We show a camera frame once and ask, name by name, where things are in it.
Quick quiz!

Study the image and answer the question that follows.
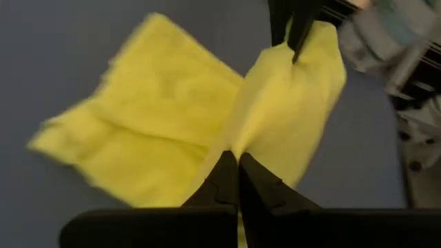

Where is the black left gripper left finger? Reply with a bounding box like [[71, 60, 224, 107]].
[[181, 150, 240, 213]]

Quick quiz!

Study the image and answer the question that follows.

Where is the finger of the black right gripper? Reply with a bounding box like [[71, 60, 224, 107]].
[[287, 0, 323, 65], [268, 0, 294, 48]]

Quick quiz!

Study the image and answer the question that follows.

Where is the clear plastic bag with label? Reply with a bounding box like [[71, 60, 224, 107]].
[[337, 0, 441, 101]]

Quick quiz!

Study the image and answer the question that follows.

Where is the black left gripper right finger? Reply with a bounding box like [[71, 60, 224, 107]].
[[238, 152, 321, 248]]

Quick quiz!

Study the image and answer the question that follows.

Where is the yellow t-shirt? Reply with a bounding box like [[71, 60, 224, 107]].
[[27, 12, 347, 248]]

